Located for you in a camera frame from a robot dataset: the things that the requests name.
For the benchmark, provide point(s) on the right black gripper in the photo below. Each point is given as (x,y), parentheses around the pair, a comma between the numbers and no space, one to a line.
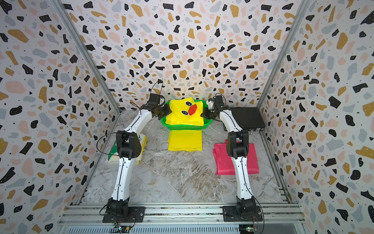
(204,115)

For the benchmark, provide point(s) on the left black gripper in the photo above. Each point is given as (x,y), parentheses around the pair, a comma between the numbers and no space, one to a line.
(168,110)

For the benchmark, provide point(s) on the green plastic basket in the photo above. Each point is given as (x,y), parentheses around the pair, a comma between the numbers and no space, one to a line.
(188,127)

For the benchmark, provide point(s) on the yellow duck raincoat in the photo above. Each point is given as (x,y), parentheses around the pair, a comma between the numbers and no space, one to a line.
(185,112)

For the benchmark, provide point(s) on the plain yellow raincoat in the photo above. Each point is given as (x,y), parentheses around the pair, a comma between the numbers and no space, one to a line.
(185,140)

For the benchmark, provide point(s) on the pink raincoat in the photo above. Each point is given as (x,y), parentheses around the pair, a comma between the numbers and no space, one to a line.
(225,165)

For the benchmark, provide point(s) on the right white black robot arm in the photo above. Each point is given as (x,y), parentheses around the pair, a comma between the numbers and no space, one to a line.
(237,149)

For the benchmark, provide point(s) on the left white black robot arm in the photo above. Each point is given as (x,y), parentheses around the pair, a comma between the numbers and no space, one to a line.
(128,149)

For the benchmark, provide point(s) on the white green dinosaur raincoat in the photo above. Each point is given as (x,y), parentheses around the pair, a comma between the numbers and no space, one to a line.
(113,154)

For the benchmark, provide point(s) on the black hard case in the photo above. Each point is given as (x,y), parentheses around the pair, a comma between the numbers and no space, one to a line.
(242,118)

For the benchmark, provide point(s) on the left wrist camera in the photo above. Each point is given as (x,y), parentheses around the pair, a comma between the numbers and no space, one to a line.
(156,99)

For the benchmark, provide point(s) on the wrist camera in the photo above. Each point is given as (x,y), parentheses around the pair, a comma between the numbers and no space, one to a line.
(156,99)
(216,101)

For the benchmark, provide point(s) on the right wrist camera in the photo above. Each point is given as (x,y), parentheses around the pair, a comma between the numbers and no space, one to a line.
(216,101)

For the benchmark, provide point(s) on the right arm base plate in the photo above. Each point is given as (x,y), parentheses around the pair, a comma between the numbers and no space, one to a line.
(232,214)

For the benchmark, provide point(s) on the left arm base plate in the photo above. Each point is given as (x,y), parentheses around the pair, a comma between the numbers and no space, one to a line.
(129,215)

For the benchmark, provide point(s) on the aluminium front rail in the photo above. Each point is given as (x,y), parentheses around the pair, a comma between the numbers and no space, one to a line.
(184,218)

